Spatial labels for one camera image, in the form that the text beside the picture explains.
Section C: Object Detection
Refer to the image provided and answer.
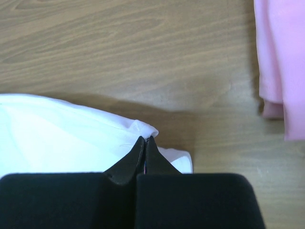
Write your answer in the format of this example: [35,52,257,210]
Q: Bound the white t shirt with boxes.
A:
[0,94,193,178]

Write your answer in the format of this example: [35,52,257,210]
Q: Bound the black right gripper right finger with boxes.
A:
[144,136,181,175]

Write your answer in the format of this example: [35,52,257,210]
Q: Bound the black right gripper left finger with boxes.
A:
[103,136,145,185]

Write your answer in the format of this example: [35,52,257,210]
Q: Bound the folded pink t shirt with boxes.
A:
[254,0,305,140]

